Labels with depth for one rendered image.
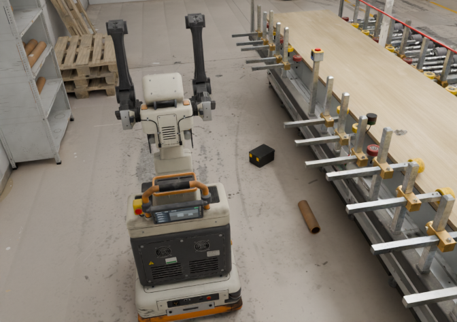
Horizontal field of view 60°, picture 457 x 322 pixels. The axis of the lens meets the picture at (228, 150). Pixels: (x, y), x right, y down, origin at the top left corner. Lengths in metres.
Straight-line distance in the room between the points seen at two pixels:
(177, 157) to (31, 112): 1.94
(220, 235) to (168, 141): 0.58
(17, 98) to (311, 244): 2.73
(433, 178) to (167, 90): 1.47
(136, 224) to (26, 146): 2.23
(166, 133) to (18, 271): 1.61
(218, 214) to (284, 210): 1.27
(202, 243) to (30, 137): 2.32
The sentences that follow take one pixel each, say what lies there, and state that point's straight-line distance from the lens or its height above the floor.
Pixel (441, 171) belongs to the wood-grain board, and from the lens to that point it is 2.43.
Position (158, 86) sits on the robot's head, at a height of 1.35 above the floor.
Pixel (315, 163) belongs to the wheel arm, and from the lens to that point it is 2.36.
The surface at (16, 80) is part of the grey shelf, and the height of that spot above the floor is 0.89.
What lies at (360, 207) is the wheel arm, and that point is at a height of 0.96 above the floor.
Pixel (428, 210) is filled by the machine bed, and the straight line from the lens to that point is 2.36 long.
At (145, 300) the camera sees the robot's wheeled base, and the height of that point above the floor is 0.27.
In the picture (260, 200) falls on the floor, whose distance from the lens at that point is 3.38.
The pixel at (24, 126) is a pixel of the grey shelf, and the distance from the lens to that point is 4.04.
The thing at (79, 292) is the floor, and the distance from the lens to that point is 2.97.
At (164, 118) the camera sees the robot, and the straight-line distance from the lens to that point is 2.15.
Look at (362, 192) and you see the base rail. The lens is 2.46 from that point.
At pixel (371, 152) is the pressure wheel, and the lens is 2.46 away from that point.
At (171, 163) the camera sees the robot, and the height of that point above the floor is 0.87.
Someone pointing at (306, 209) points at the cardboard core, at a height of 0.08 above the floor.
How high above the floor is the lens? 2.23
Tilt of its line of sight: 34 degrees down
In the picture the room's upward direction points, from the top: 2 degrees counter-clockwise
